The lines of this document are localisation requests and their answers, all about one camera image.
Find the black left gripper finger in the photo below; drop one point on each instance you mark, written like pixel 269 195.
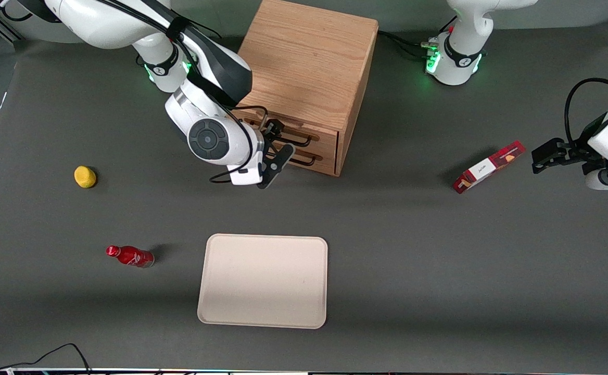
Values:
pixel 548 162
pixel 551 148

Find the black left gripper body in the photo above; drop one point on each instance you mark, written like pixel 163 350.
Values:
pixel 573 151

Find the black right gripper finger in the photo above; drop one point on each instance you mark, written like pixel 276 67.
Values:
pixel 282 159
pixel 276 128

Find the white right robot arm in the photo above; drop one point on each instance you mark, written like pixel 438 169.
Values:
pixel 101 21

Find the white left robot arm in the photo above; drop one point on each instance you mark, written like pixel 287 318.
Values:
pixel 460 62

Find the oak wooden drawer cabinet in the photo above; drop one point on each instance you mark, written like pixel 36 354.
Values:
pixel 309 57

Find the red and white carton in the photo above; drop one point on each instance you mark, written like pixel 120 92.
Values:
pixel 483 169

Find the beige rectangular tray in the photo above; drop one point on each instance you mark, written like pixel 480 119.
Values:
pixel 262 286

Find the red drink bottle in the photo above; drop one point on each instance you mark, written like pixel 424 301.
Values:
pixel 132 256

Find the yellow lemon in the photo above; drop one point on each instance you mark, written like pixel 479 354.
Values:
pixel 85 177

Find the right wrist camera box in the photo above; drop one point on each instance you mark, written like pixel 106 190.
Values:
pixel 244 177

